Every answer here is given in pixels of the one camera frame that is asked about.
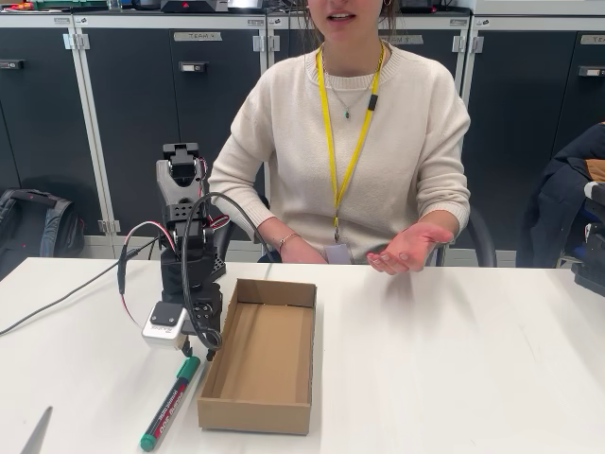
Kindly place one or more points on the black office chair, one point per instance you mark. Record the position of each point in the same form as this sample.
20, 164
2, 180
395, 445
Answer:
484, 241

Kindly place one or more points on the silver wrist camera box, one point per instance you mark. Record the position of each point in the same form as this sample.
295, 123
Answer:
163, 326

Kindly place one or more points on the person's right hand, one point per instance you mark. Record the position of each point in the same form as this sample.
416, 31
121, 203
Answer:
305, 253

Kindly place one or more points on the black box with red stripe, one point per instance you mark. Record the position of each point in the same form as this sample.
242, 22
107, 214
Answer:
189, 5

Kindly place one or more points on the green black marker pen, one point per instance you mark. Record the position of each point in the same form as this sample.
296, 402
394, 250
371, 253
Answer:
167, 406

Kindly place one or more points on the black device with red mark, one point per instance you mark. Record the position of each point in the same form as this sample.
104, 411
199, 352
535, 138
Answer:
418, 7

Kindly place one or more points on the pale name badge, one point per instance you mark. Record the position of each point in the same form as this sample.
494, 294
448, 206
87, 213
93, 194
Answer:
338, 254

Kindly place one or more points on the person's left forearm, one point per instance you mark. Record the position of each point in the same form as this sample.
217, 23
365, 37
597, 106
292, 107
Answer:
449, 215

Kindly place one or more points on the clear drinking glass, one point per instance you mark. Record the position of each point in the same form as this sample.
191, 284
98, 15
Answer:
115, 5

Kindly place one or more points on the black robot equipment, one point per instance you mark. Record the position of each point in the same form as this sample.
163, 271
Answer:
591, 279

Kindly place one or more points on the person's right forearm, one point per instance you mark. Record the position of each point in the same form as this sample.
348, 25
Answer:
241, 208

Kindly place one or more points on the orange red hand tool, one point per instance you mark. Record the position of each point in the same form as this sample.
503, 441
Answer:
19, 6

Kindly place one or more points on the person's left hand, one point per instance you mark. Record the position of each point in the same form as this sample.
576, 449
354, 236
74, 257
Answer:
411, 248

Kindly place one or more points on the grey black backpack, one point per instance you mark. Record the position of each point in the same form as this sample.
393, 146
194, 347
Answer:
28, 227

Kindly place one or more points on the person in cream sweater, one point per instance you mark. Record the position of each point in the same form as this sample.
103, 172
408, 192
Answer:
378, 156

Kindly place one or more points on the green flat item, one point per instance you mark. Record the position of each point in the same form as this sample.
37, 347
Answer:
71, 4

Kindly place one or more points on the grey flat pointed object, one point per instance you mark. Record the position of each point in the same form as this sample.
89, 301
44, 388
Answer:
38, 435

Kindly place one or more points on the open cardboard box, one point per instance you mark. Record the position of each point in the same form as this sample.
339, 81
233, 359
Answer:
264, 350

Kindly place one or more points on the dark jacket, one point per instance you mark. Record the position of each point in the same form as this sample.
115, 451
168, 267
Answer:
558, 203

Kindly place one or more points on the grey flat device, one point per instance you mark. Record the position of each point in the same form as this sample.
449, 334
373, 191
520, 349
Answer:
246, 4

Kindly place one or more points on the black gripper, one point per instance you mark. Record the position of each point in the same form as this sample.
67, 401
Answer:
206, 315

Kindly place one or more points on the grey team label strip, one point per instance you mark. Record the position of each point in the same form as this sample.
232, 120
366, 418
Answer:
197, 37
402, 40
593, 40

